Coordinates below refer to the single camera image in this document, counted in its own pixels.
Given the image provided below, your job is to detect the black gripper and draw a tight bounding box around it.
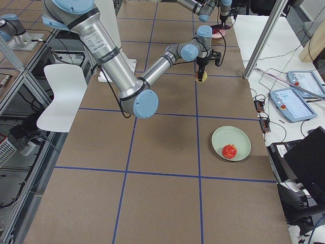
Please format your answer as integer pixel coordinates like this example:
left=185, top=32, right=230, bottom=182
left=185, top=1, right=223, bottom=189
left=220, top=11, right=230, bottom=28
left=197, top=57, right=211, bottom=82

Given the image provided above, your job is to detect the yellow pink peach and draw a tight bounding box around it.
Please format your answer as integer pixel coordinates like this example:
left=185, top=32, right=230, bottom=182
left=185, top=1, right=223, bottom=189
left=194, top=72, right=208, bottom=83

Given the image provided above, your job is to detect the red pomegranate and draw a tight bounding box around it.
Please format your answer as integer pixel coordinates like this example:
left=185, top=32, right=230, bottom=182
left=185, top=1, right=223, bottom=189
left=221, top=144, right=237, bottom=159

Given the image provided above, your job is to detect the purple eggplant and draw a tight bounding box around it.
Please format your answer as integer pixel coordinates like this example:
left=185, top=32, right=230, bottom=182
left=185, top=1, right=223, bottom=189
left=210, top=24, right=232, bottom=30

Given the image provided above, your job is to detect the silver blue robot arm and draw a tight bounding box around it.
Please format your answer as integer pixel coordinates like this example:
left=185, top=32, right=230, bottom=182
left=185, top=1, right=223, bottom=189
left=175, top=0, right=232, bottom=29
left=43, top=1, right=212, bottom=118

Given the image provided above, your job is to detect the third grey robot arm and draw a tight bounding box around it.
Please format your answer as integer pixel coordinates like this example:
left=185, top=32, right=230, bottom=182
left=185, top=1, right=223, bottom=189
left=1, top=14, right=44, bottom=51

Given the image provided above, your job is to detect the pink plate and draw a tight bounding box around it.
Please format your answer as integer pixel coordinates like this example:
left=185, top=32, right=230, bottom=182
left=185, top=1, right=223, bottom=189
left=212, top=29, right=226, bottom=40

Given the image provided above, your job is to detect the orange circuit board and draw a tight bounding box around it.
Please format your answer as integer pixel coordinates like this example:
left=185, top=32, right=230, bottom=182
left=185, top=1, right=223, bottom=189
left=254, top=99, right=271, bottom=134

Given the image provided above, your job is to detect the green plate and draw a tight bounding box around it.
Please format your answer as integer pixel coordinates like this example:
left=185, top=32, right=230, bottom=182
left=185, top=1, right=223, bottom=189
left=211, top=126, right=251, bottom=161

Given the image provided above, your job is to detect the near teach pendant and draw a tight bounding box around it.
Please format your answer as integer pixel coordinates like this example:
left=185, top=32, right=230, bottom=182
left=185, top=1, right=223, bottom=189
left=270, top=88, right=317, bottom=123

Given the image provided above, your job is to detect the teach pendant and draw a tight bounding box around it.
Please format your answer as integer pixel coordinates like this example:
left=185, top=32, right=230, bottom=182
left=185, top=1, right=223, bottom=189
left=270, top=88, right=317, bottom=123
left=287, top=71, right=324, bottom=99

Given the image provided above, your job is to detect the far teach pendant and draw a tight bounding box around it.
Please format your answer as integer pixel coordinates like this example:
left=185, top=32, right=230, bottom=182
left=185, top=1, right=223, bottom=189
left=287, top=71, right=324, bottom=99

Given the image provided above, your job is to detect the white chair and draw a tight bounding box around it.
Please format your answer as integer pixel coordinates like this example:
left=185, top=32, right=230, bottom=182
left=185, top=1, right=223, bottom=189
left=37, top=64, right=87, bottom=133

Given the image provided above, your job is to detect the black laptop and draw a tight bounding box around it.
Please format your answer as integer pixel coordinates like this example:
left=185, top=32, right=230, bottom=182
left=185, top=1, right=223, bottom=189
left=267, top=126, right=324, bottom=204

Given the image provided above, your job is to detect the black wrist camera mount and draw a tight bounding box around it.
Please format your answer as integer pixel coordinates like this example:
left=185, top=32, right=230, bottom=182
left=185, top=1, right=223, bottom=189
left=209, top=49, right=222, bottom=67

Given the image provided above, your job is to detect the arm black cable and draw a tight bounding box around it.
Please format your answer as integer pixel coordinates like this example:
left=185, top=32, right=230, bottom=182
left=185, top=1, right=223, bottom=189
left=97, top=15, right=236, bottom=119

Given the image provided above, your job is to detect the aluminium frame post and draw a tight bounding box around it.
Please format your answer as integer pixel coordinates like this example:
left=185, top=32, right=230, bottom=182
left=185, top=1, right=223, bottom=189
left=243, top=0, right=288, bottom=80

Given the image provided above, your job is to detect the white camera stand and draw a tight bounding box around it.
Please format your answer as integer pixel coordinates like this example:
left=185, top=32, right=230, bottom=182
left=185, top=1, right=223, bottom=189
left=95, top=0, right=137, bottom=73

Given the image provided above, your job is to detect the white wire basket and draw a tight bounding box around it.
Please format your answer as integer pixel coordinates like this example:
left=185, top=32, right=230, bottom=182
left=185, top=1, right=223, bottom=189
left=0, top=134, right=17, bottom=167

